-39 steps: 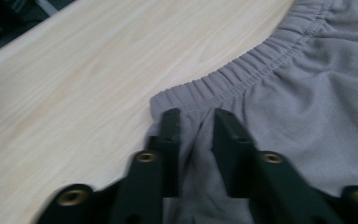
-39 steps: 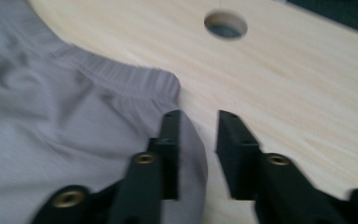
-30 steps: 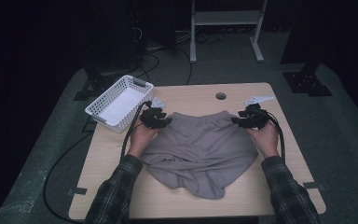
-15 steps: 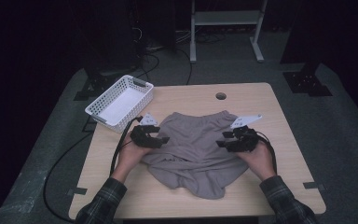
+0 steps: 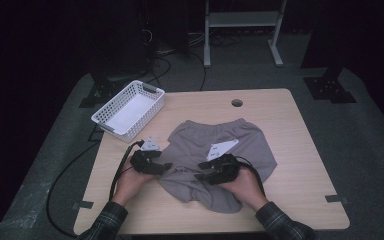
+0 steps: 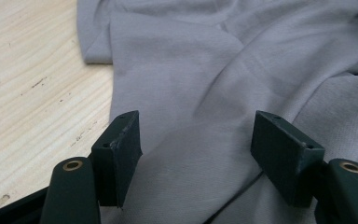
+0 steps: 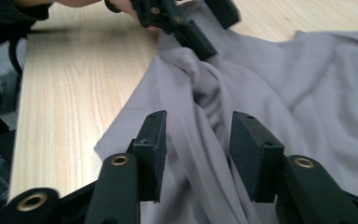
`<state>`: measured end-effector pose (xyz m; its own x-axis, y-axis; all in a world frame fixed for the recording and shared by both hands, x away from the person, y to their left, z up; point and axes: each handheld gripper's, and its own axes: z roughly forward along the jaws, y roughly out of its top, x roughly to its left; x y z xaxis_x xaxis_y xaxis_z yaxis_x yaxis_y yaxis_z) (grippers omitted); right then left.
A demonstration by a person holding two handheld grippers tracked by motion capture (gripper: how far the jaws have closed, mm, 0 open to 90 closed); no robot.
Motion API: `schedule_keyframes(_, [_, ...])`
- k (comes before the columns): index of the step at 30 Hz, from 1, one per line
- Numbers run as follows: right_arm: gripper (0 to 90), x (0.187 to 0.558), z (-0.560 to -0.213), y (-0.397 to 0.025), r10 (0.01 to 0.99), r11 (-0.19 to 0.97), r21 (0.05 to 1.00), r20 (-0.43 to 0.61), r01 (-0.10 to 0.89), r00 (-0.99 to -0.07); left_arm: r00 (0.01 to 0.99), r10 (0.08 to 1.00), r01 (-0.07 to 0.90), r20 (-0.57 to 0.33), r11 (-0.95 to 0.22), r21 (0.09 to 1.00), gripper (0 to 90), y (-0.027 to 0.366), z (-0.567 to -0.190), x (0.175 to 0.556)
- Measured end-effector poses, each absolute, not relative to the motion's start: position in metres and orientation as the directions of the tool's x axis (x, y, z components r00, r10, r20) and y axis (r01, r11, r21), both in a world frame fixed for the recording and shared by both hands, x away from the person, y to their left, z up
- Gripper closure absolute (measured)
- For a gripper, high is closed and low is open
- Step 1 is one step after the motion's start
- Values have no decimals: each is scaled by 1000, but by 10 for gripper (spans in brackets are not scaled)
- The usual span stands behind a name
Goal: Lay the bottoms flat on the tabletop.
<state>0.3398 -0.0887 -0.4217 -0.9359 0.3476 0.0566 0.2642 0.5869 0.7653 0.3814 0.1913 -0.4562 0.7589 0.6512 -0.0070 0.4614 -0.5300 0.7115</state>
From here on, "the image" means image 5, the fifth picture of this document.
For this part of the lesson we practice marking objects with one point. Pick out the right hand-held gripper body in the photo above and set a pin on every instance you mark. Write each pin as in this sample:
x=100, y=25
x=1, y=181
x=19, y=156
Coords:
x=226, y=166

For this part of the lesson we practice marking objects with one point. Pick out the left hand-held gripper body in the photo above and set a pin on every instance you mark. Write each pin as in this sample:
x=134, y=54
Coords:
x=145, y=160

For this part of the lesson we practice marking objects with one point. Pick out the grey pants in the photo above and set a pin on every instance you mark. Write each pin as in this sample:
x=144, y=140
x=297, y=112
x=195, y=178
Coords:
x=193, y=136

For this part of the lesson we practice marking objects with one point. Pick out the white plastic basket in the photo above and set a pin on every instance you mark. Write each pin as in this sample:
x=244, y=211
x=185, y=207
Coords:
x=130, y=111

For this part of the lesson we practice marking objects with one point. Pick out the person's left hand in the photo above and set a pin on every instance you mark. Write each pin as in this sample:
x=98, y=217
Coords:
x=131, y=186

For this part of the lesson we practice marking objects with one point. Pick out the person's right hand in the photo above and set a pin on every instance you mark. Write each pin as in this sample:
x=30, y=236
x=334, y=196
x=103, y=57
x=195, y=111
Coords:
x=246, y=190

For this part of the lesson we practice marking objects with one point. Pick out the black tape floor marking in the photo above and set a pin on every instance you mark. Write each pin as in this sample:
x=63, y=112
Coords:
x=95, y=140

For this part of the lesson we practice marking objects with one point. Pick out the grey tape strip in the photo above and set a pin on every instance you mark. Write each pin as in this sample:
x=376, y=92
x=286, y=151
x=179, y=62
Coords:
x=336, y=199
x=82, y=205

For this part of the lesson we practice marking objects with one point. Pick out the black floor stand base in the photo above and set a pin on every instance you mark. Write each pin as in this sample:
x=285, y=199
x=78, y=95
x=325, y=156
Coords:
x=101, y=93
x=328, y=88

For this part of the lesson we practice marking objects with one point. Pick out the white metal stand frame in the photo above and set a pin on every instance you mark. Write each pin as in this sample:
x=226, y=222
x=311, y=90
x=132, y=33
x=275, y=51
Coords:
x=241, y=19

